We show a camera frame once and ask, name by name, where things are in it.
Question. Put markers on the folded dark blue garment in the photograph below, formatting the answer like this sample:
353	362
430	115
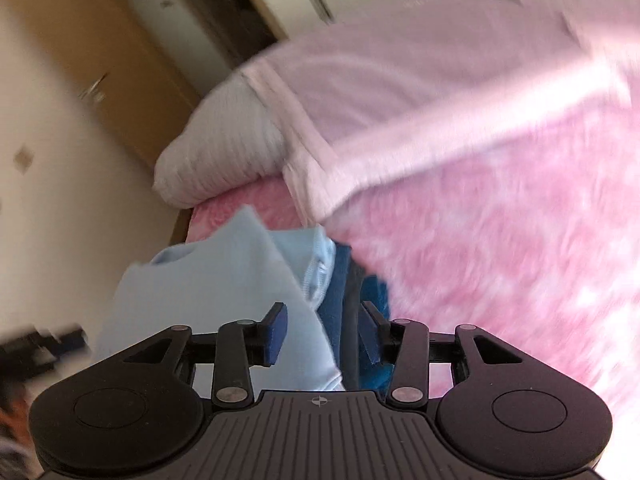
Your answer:
332	300

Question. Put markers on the wooden door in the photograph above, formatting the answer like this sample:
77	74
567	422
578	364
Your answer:
100	50

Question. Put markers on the striped lavender pillow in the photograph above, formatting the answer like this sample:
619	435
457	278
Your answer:
220	150

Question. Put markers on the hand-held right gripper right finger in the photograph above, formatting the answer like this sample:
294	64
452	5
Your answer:
371	335

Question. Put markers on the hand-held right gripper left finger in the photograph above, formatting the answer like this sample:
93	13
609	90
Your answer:
276	335

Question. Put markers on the light blue sweatshirt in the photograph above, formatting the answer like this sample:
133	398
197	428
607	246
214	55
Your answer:
215	280

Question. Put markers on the pink floral blanket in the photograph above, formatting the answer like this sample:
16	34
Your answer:
500	250

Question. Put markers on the light pink quilt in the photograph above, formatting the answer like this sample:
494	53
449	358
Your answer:
425	85

